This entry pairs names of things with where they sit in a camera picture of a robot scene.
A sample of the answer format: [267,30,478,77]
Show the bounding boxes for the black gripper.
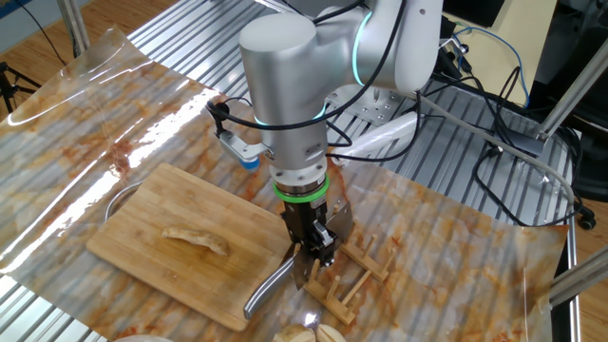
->
[280,199,344,268]

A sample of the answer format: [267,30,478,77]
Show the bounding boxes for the steel cleaver knife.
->
[242,201,355,321]

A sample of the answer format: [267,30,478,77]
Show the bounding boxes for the long lotus root strip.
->
[161,226,230,257]

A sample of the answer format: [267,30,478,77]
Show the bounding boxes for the green ringed wrist flange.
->
[269,159,332,204]

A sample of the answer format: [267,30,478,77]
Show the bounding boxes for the wooden peg dish rack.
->
[303,220,398,326]

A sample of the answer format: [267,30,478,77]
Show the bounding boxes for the marble pattern plastic mat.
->
[0,26,570,342]

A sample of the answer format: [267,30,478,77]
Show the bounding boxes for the bamboo cutting board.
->
[85,162,300,333]

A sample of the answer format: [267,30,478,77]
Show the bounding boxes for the clear plastic bag roll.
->
[332,112,424,162]

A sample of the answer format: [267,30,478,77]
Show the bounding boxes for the black and silver clamp stand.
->
[429,30,472,82]

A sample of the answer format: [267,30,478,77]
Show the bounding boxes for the beige panel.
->
[448,0,560,108]

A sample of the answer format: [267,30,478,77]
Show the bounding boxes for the black caster wheel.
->
[576,208,599,232]

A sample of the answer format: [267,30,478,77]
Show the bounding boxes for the black equipment box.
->
[444,0,505,29]

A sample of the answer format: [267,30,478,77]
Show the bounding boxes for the black office chair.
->
[526,0,608,203]

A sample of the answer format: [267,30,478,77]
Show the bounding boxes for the black tripod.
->
[0,61,43,115]

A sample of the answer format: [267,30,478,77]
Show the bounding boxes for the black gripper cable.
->
[326,92,423,163]

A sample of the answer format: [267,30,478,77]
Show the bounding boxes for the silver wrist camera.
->
[216,130,276,172]

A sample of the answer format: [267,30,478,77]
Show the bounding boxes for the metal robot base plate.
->
[327,85,406,127]

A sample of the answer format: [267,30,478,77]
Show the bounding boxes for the black camera cable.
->
[204,0,409,139]

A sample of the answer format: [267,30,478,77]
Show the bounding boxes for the black looped cable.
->
[473,142,586,229]

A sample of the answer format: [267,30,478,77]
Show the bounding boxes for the grey hose with metal connector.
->
[417,92,577,206]

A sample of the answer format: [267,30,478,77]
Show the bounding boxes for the grey post foot bracket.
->
[492,127,547,158]

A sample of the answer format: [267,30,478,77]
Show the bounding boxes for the aluminium frame post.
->
[56,0,91,59]
[536,35,608,143]
[548,245,608,309]

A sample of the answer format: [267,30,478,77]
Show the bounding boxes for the blue cable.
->
[450,26,532,108]

